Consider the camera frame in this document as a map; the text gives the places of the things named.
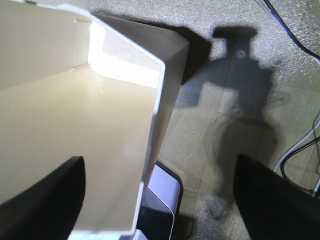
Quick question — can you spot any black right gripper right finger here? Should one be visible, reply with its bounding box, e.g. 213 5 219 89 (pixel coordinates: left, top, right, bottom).
233 154 320 240

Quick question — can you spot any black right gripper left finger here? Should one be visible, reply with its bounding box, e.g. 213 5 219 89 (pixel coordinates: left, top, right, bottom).
0 156 86 240

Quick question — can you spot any white trash bin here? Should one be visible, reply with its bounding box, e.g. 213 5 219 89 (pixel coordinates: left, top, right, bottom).
0 0 190 238

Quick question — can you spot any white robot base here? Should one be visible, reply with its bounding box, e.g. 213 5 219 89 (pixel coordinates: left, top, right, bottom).
136 161 184 240

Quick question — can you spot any white floor cable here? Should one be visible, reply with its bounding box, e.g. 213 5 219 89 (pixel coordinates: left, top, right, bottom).
273 117 320 173

